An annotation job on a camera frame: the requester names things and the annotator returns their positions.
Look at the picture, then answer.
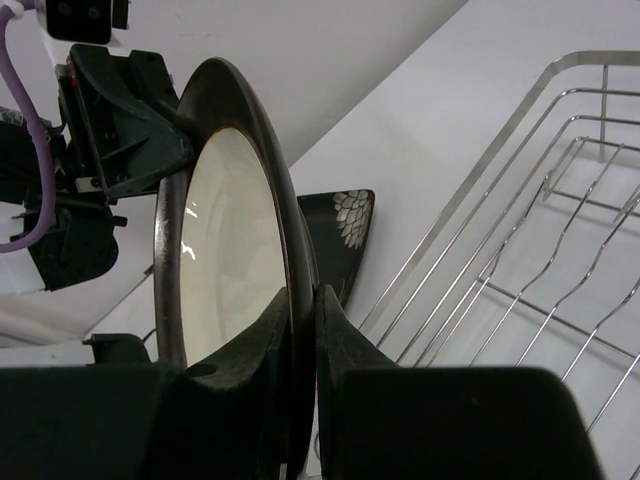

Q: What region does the brown rim cream plate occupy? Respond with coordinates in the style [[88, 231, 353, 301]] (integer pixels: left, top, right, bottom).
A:
[[154, 58, 316, 479]]

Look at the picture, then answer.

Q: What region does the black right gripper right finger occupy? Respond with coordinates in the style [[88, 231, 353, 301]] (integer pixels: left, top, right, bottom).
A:
[[314, 284, 397, 479]]

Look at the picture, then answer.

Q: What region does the silver wire dish rack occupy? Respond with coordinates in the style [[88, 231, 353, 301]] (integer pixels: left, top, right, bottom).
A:
[[357, 49, 640, 436]]

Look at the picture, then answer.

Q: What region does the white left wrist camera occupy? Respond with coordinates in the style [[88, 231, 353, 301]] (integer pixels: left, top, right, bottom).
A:
[[35, 0, 131, 45]]

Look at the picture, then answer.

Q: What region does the black square floral plate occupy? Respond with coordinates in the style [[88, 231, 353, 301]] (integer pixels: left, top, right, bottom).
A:
[[297, 189, 375, 307]]

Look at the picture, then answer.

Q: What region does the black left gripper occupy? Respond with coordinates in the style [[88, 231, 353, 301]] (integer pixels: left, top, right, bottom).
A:
[[28, 44, 193, 291]]

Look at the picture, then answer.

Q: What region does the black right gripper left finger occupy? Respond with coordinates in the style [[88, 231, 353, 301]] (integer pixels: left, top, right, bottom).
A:
[[185, 288, 292, 479]]

